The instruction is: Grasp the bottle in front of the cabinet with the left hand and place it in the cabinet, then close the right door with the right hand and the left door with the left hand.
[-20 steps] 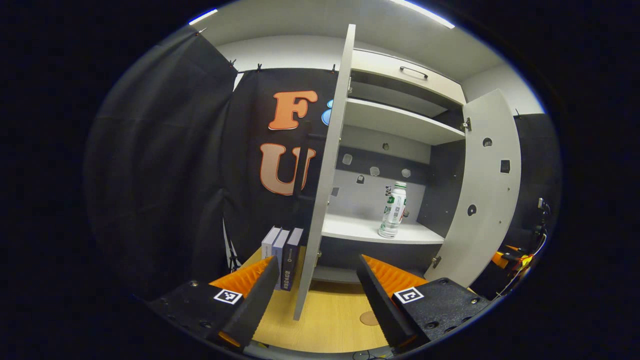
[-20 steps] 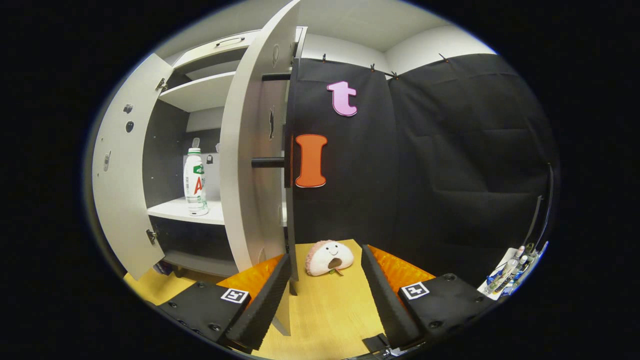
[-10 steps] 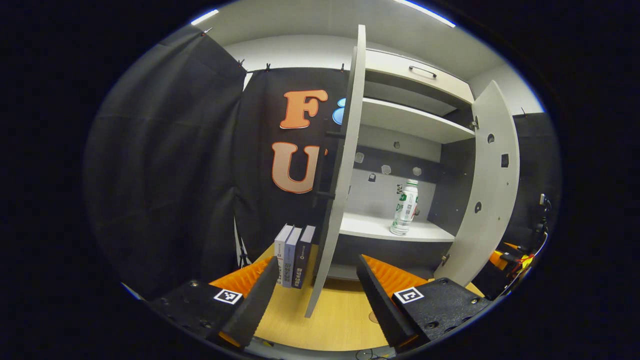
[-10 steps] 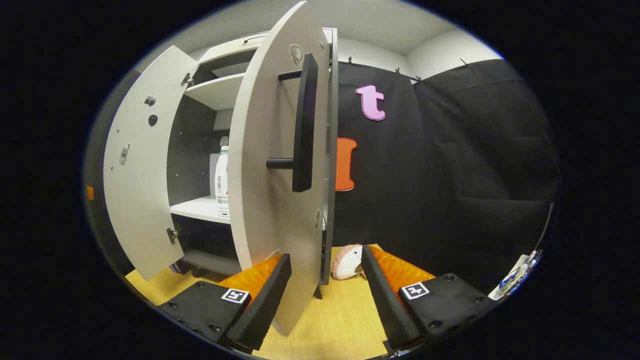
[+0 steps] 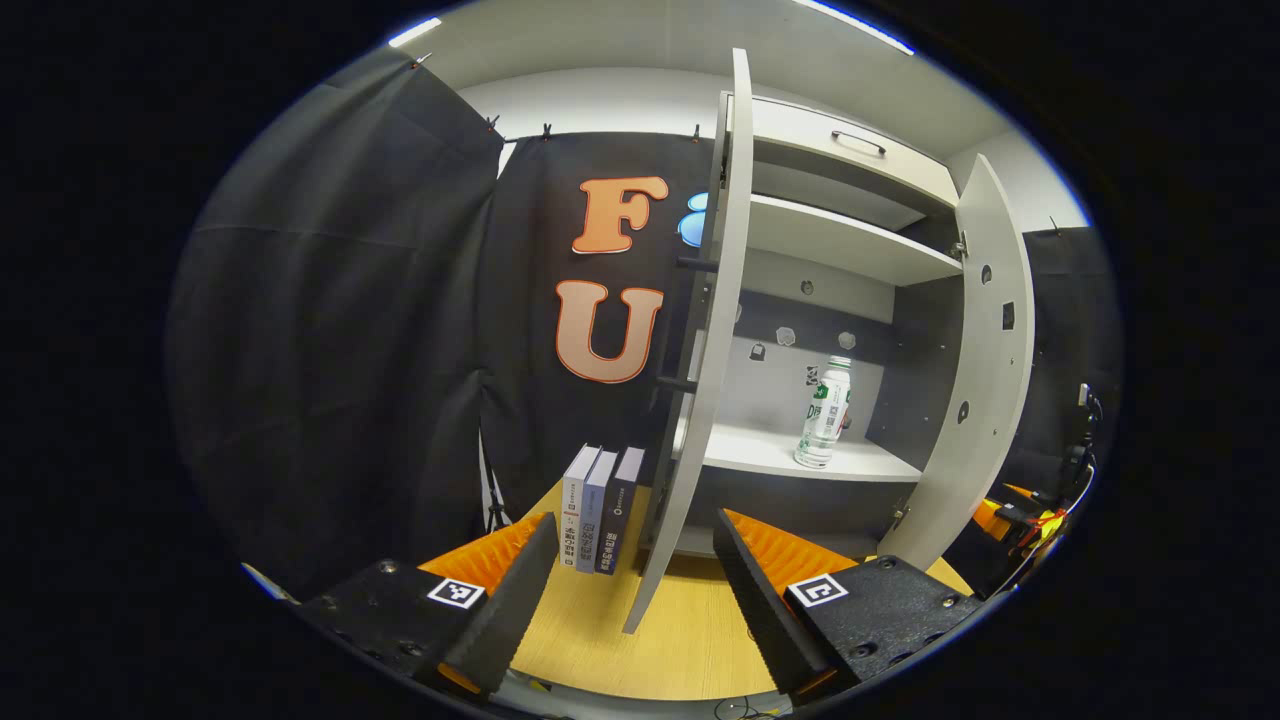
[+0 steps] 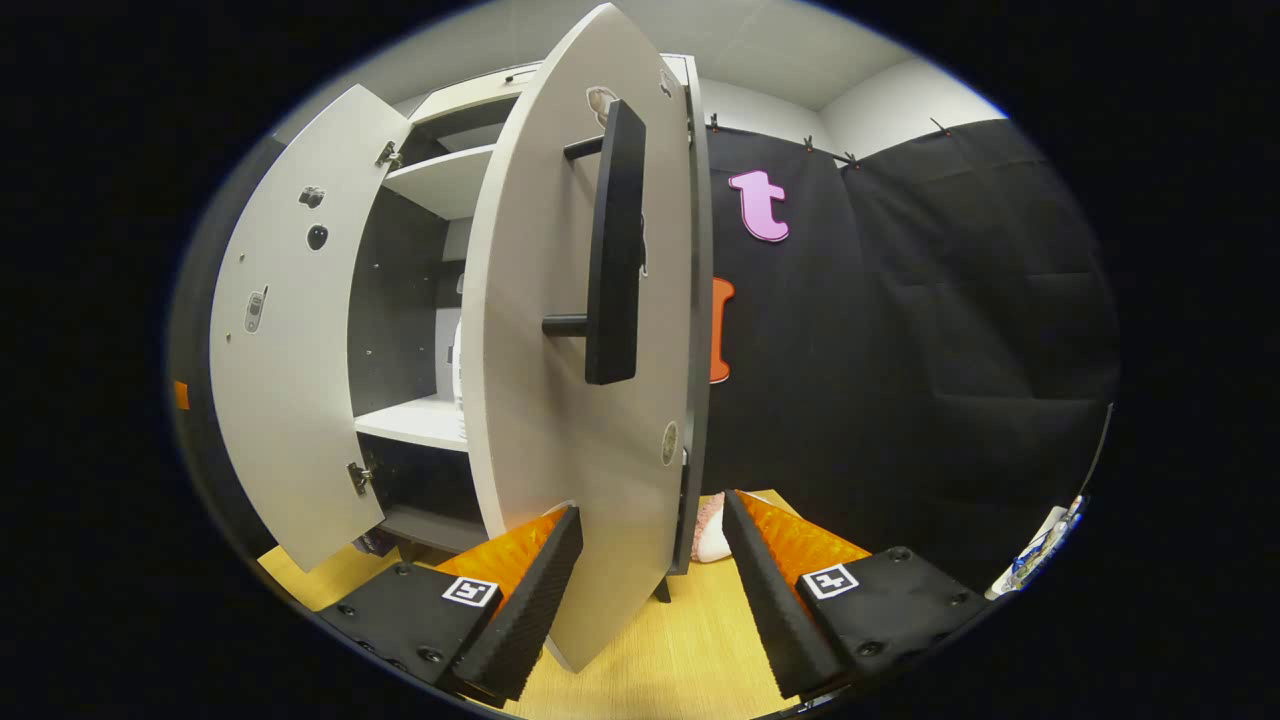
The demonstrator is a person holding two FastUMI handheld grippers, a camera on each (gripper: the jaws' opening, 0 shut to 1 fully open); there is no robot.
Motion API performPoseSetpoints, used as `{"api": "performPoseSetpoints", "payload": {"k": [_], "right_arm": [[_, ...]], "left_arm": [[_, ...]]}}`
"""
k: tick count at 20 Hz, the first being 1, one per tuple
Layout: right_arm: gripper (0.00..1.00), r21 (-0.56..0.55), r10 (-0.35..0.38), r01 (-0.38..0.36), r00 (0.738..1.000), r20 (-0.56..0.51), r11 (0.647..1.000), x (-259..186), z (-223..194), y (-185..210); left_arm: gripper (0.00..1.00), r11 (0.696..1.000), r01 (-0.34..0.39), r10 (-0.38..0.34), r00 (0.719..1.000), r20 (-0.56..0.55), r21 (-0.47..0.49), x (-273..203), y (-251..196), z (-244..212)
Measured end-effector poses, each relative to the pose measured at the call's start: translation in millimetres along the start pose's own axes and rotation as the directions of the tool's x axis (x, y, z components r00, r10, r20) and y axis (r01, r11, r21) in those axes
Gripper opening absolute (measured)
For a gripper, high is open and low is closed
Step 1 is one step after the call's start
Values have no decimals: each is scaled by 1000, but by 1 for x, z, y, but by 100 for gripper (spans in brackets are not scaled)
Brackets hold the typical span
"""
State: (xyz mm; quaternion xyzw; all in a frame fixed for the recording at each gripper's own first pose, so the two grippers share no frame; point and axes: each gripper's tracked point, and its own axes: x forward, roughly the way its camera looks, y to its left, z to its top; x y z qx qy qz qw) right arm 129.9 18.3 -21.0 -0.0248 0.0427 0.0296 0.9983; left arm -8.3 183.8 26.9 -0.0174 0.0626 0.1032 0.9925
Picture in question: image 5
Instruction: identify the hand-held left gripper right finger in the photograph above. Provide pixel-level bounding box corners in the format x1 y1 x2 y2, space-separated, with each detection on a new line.
712 507 984 701

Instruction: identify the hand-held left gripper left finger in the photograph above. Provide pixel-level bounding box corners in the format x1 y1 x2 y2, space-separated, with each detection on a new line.
297 511 560 698

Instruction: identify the white plastic bottle green label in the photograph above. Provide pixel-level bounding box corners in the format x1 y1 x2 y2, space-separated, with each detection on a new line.
793 355 854 470

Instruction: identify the grey blue book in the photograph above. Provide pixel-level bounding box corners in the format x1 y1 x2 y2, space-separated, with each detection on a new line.
577 450 619 574

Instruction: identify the white cabinet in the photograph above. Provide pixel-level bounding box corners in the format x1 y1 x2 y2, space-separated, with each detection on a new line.
645 92 966 561

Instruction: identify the black backdrop cloth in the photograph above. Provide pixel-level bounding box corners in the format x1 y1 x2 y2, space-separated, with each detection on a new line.
165 45 1119 601

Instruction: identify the white cabinet drawer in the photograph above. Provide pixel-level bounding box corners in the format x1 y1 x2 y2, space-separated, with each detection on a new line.
730 92 961 206

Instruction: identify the black stand with cable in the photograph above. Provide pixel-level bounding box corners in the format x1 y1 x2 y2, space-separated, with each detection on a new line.
1058 380 1103 501

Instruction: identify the black door handle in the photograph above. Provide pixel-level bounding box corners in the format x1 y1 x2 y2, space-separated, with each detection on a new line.
655 255 723 393

